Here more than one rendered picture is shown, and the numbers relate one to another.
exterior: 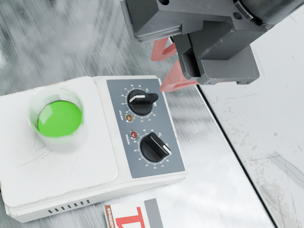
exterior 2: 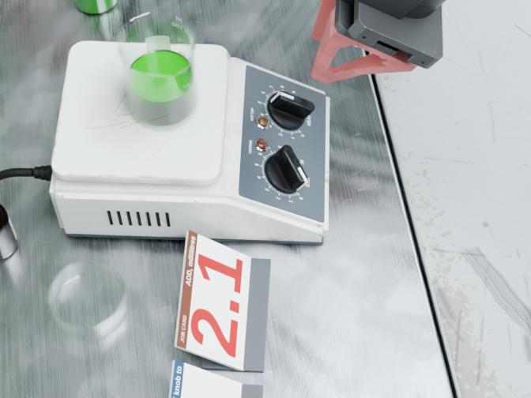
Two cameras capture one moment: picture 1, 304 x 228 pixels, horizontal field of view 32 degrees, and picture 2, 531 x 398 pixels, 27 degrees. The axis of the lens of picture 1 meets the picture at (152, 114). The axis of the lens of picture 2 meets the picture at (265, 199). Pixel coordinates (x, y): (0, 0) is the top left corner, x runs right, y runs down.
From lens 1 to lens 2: 0.32 m
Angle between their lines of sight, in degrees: 16
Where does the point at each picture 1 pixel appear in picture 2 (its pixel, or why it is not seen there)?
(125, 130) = (251, 134)
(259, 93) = (479, 163)
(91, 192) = (175, 197)
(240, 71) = (414, 39)
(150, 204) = (259, 264)
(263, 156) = (456, 249)
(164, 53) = not seen: hidden behind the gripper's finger
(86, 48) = (239, 42)
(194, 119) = (365, 171)
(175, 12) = not seen: outside the picture
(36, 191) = (99, 164)
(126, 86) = (273, 84)
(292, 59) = not seen: outside the picture
